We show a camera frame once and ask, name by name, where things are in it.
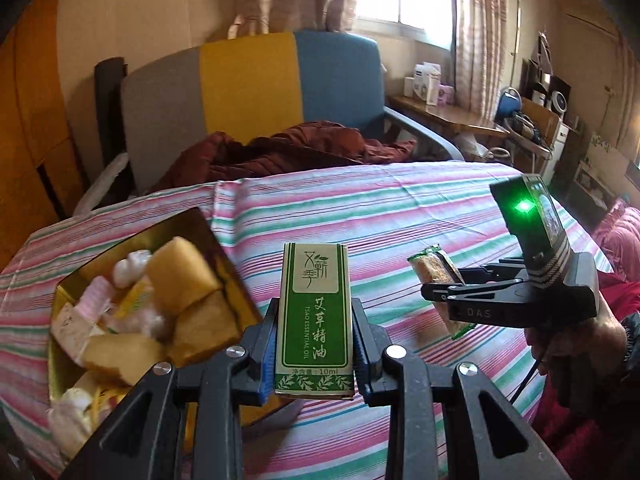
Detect green oil carton box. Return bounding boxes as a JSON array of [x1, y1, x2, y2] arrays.
[[274, 243, 355, 399]]

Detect yellow sponge block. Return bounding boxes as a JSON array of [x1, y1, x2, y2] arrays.
[[167, 290, 241, 367]]

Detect person right hand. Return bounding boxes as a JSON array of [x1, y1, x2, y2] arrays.
[[524, 291, 629, 411]]

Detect striped bed sheet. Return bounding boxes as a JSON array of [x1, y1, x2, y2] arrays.
[[1, 162, 544, 474]]

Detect gold metal tin box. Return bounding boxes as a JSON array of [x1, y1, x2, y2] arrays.
[[46, 206, 302, 461]]

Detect yellow sponge cube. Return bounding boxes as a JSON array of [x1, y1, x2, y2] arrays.
[[82, 333, 166, 386]]

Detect yellow sponge in tin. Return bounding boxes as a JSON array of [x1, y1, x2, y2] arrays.
[[145, 236, 222, 318]]

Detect wooden windowsill desk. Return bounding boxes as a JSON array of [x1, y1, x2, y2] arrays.
[[387, 96, 509, 139]]

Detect blue bag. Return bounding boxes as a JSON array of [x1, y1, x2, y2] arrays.
[[495, 87, 522, 122]]

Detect white sock ball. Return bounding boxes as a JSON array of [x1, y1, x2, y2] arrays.
[[112, 249, 152, 289]]

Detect pink white sock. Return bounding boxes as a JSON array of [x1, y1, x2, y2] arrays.
[[75, 275, 116, 324]]

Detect white boxes on desk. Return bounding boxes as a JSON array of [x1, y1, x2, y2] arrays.
[[402, 62, 454, 106]]

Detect dark red jacket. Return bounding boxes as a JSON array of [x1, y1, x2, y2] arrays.
[[151, 120, 416, 192]]

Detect grey yellow blue sofa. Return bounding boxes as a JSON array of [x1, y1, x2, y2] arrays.
[[120, 30, 462, 192]]

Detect wooden wardrobe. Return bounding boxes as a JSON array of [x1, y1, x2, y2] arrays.
[[1, 0, 85, 266]]

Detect black rolled mat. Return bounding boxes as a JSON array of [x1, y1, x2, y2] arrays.
[[93, 55, 134, 196]]

